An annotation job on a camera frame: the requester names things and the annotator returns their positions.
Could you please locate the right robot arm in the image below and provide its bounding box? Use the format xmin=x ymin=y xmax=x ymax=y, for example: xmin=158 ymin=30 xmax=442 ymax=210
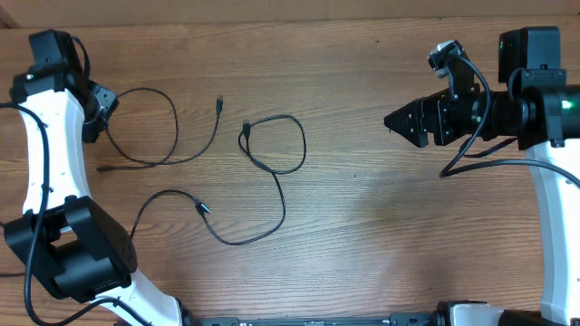
xmin=383 ymin=26 xmax=579 ymax=325

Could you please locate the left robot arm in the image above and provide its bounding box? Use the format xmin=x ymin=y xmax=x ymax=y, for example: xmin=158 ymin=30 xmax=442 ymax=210
xmin=4 ymin=30 xmax=194 ymax=325

